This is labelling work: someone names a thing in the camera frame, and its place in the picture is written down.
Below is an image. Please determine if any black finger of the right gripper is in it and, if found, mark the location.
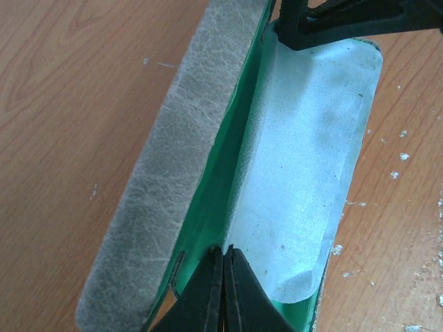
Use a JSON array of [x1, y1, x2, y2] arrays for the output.
[[275, 0, 442, 50]]

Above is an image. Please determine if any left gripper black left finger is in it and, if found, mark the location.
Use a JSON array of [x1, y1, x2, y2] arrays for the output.
[[151, 246, 224, 331]]

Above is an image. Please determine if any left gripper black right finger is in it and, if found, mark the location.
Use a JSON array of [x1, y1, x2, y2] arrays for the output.
[[224, 246, 294, 332]]

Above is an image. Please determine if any light blue cleaning cloth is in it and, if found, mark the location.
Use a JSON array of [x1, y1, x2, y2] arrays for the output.
[[225, 28, 383, 304]]

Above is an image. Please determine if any grey glasses case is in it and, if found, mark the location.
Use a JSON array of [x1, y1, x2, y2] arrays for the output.
[[76, 1, 333, 331]]

